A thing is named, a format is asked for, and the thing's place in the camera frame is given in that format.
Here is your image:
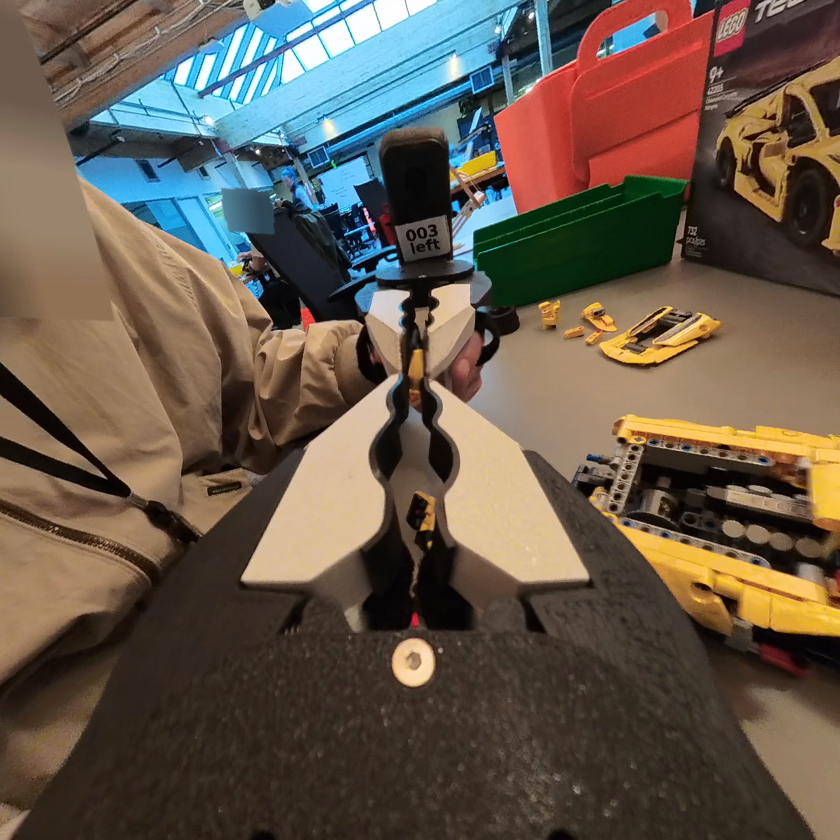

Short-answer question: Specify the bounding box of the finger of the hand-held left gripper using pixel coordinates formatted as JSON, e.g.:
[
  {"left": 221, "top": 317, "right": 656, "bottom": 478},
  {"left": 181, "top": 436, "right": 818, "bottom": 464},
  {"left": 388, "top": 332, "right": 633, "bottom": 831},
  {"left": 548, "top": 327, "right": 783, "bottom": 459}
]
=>
[
  {"left": 425, "top": 284, "right": 478, "bottom": 383},
  {"left": 364, "top": 287, "right": 412, "bottom": 382}
]

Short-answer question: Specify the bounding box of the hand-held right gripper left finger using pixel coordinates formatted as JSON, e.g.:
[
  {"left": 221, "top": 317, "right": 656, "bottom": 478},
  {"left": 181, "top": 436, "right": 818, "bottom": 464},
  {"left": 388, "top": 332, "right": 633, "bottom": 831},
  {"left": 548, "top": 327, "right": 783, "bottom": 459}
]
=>
[{"left": 240, "top": 375, "right": 414, "bottom": 632}]

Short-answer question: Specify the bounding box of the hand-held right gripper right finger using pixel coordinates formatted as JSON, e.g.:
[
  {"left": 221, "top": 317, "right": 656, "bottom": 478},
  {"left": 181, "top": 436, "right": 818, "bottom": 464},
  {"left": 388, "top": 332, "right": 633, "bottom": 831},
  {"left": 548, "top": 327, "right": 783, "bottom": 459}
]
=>
[{"left": 423, "top": 379, "right": 592, "bottom": 632}]

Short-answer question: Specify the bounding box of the black yellow car front assembly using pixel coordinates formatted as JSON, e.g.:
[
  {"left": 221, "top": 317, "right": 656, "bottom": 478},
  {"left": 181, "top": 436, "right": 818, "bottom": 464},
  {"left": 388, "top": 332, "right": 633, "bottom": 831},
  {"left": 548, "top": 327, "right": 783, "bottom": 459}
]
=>
[{"left": 403, "top": 346, "right": 439, "bottom": 553}]

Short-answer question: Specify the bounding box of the yellow toy brick car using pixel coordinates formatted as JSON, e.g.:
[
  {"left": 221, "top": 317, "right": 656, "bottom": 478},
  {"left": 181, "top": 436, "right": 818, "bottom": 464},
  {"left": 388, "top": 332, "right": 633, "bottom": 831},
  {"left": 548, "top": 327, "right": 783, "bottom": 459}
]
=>
[{"left": 572, "top": 413, "right": 840, "bottom": 677}]

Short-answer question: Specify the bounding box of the person's left forearm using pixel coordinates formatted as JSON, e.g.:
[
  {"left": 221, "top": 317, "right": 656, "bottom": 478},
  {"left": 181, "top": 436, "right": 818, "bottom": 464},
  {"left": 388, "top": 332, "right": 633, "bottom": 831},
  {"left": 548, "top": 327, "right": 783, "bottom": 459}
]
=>
[{"left": 85, "top": 177, "right": 378, "bottom": 473}]

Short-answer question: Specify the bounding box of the wooden jointed desk lamp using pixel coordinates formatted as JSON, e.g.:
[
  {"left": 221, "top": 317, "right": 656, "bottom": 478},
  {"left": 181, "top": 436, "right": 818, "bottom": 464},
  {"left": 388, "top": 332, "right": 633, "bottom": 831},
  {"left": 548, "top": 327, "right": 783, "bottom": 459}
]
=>
[{"left": 449, "top": 164, "right": 490, "bottom": 253}]

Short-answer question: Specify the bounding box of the grey desk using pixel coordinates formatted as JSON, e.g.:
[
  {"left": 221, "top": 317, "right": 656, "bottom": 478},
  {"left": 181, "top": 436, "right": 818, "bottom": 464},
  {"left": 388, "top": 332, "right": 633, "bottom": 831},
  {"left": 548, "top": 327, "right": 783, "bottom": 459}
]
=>
[{"left": 459, "top": 197, "right": 840, "bottom": 840}]

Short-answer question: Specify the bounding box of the person's left hand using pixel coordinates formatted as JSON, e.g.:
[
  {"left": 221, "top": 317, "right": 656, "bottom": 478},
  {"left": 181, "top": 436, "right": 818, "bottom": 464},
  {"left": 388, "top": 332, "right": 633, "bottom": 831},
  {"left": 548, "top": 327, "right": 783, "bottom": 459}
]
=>
[{"left": 448, "top": 333, "right": 486, "bottom": 404}]

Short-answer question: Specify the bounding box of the white board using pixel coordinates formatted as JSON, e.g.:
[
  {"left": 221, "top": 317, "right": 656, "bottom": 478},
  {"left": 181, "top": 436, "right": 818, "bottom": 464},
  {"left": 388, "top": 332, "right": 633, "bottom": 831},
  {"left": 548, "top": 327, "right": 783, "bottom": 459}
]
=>
[{"left": 318, "top": 157, "right": 373, "bottom": 212}]

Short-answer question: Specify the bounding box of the green plastic bin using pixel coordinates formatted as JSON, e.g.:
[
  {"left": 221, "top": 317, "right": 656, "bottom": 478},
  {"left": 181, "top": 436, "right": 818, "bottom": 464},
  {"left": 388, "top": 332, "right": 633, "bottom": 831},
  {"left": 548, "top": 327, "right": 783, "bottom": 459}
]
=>
[{"left": 472, "top": 174, "right": 689, "bottom": 309}]

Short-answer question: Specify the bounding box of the yellow brick car hood assembly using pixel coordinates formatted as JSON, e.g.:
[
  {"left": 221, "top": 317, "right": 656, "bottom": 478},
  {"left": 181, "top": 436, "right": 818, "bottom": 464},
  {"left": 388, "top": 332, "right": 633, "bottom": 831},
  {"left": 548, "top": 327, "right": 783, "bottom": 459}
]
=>
[{"left": 598, "top": 305, "right": 723, "bottom": 367}]

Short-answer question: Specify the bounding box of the red plastic carry case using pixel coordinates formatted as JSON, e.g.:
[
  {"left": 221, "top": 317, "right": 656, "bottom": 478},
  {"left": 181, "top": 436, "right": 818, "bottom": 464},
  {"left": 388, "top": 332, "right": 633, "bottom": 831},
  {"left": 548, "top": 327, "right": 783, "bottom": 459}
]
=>
[{"left": 493, "top": 0, "right": 716, "bottom": 214}]

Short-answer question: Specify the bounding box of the person's beige clothing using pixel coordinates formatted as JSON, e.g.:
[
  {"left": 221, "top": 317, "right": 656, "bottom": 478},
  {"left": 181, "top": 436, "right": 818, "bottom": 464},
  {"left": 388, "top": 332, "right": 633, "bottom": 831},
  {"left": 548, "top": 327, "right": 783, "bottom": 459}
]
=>
[{"left": 0, "top": 315, "right": 263, "bottom": 821}]

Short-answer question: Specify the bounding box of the dark toy car set box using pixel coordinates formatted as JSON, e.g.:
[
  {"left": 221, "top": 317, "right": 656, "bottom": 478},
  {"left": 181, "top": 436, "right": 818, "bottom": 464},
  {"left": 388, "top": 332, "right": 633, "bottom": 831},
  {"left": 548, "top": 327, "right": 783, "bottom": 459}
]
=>
[{"left": 681, "top": 0, "right": 840, "bottom": 296}]

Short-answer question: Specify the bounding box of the black strap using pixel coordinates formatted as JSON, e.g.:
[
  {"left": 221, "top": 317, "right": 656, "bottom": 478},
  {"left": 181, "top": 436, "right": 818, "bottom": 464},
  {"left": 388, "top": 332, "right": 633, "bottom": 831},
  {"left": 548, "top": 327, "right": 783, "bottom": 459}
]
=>
[{"left": 0, "top": 364, "right": 132, "bottom": 500}]

